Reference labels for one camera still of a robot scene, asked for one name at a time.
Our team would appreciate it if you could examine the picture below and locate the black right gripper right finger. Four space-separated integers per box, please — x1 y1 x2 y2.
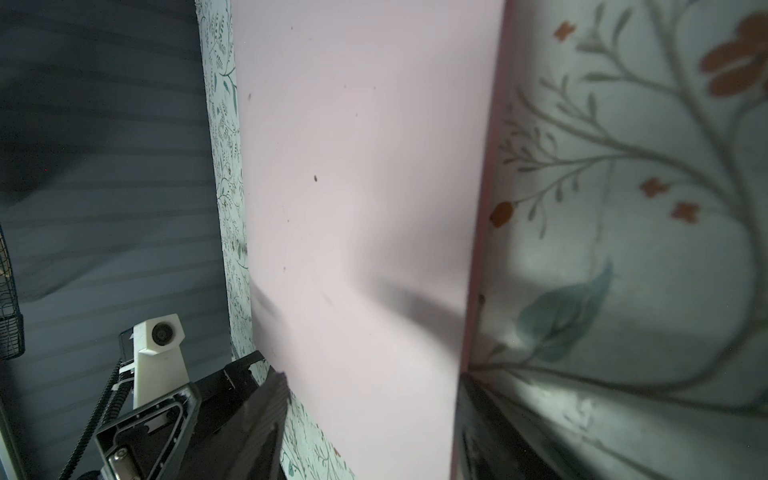
455 373 559 480

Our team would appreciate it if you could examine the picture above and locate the pink file folder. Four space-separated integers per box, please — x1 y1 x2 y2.
232 1 506 479

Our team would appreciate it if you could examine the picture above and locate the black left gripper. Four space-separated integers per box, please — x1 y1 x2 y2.
95 351 264 479

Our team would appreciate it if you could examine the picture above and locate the black corrugated cable conduit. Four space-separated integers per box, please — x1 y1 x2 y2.
56 356 124 480

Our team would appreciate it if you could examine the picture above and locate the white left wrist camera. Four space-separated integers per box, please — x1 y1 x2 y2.
118 314 190 409

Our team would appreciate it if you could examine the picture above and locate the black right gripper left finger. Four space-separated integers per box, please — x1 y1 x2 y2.
179 369 289 479

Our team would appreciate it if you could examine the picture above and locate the black wire wall basket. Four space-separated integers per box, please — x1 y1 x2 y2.
0 234 25 360

